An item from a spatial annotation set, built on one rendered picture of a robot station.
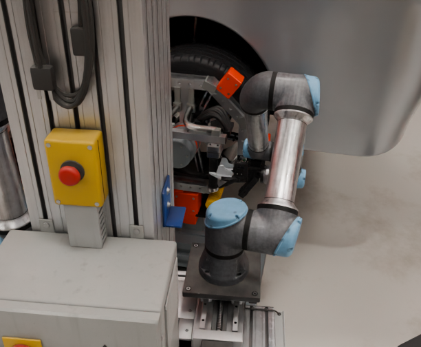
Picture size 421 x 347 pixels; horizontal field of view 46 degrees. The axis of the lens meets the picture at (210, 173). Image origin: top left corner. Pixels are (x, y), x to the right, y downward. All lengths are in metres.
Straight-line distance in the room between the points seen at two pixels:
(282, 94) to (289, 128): 0.10
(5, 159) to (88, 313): 0.55
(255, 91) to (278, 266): 1.48
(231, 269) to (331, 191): 2.06
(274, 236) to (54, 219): 0.60
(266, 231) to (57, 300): 0.65
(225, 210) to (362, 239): 1.79
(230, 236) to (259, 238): 0.08
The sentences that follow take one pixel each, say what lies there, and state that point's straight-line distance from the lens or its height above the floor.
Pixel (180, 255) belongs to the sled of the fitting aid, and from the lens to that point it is 2.57.
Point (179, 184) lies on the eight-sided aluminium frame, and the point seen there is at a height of 0.61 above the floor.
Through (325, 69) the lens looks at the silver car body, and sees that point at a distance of 2.17.
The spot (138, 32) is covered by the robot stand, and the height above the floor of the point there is 1.63.
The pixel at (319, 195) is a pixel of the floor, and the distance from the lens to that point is 3.39.
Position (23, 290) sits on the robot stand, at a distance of 0.93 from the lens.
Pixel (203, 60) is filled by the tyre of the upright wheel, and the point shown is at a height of 1.17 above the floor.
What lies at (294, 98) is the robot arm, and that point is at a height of 1.29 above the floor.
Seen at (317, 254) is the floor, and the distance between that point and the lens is 2.90.
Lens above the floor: 1.86
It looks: 32 degrees down
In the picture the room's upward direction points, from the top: 1 degrees clockwise
